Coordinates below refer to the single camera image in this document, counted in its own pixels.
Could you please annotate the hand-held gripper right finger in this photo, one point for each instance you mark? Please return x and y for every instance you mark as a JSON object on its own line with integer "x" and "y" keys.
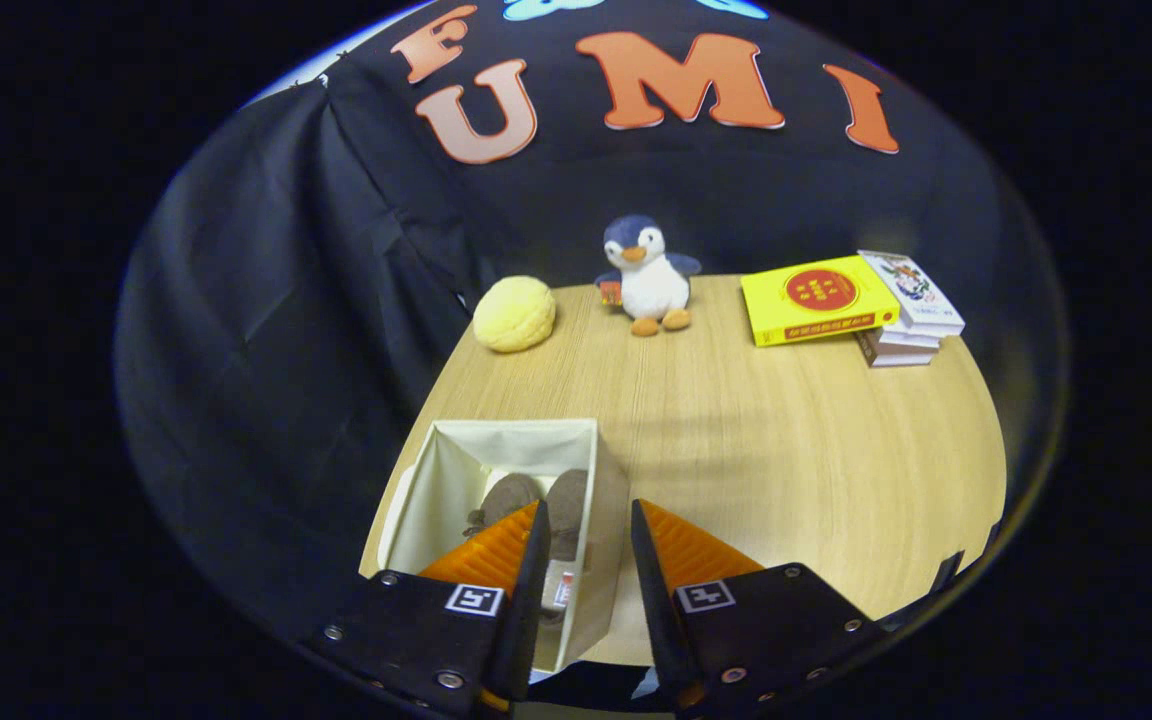
{"x": 658, "y": 620}

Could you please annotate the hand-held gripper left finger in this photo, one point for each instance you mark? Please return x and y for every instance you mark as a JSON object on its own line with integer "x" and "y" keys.
{"x": 526, "y": 620}

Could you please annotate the brown fuzzy shoe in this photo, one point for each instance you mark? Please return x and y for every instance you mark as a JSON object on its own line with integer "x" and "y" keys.
{"x": 506, "y": 497}
{"x": 568, "y": 510}

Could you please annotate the cream fabric storage box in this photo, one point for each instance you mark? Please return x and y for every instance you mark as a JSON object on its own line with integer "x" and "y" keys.
{"x": 456, "y": 470}

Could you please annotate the yellow bun plush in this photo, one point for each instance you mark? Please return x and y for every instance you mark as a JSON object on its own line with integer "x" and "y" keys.
{"x": 514, "y": 315}

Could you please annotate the blue white penguin plush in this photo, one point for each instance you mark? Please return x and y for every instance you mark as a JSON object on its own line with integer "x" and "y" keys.
{"x": 651, "y": 285}

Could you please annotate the white book with brown spine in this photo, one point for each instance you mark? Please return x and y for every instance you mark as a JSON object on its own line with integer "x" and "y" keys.
{"x": 911, "y": 340}
{"x": 896, "y": 357}

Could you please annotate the yellow book with red circle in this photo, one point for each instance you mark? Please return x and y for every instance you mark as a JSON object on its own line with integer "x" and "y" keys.
{"x": 816, "y": 300}

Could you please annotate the white illustrated book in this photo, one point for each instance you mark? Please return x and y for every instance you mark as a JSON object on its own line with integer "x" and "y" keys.
{"x": 916, "y": 290}

